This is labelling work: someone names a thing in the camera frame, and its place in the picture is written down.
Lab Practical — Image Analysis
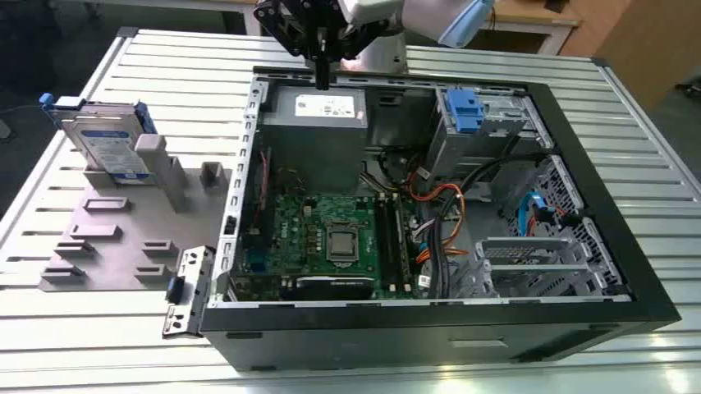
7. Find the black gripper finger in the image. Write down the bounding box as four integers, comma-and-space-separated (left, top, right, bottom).
254, 0, 325, 89
324, 22, 388, 89

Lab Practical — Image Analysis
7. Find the hard disk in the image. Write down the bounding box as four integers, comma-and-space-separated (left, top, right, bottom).
39, 93, 161, 186

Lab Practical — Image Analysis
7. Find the blue disk data wire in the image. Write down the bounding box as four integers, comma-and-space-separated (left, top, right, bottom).
517, 190, 549, 239

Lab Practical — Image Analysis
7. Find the metal disk bay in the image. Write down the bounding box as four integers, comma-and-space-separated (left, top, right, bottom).
475, 236, 632, 299

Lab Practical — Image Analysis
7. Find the blue drive bay latch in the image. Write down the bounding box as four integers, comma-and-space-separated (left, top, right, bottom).
446, 88, 487, 135

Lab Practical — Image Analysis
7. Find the grey power supply unit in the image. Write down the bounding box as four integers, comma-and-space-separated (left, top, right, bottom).
261, 86, 369, 194

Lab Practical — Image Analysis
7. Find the metal optical drive cage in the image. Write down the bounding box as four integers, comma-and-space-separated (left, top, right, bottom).
426, 85, 552, 181

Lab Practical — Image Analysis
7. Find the metal CPU socket cover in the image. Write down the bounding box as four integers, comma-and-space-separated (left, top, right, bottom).
325, 221, 364, 268

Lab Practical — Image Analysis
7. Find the green motherboard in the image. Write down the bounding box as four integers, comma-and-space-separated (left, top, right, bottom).
241, 192, 424, 300

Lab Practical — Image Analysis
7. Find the silver CPU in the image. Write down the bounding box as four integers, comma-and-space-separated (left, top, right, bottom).
330, 231, 357, 255

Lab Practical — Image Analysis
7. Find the black RAM stick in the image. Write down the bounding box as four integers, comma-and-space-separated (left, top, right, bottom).
390, 192, 413, 288

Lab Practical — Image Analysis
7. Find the brown wooden cabinet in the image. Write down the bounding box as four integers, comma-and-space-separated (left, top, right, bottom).
564, 0, 701, 112

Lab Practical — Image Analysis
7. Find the black graphics card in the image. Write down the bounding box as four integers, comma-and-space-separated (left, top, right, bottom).
278, 275, 378, 301

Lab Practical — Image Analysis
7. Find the grey parts rack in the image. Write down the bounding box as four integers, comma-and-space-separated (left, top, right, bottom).
39, 134, 235, 292

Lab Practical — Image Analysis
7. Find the black open PC case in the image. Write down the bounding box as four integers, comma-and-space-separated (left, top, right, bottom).
199, 65, 684, 373

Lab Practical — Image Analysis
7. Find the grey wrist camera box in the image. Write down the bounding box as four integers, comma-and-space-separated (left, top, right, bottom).
338, 0, 400, 26

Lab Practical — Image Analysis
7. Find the wooden desk white frame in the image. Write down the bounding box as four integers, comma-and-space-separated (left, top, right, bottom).
218, 0, 583, 57

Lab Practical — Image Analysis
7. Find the thin red wire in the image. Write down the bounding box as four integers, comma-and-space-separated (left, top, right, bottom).
257, 145, 274, 231

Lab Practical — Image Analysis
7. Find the orange wire bundle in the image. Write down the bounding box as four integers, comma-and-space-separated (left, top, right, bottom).
408, 182, 473, 268

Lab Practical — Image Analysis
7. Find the black cable bundle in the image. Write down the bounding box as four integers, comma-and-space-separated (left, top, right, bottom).
426, 151, 555, 299

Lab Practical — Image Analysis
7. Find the orange disk power wire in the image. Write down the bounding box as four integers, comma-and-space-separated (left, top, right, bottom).
540, 203, 585, 229

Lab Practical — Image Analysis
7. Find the metal expansion slot bracket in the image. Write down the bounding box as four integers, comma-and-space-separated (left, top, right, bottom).
162, 244, 218, 340

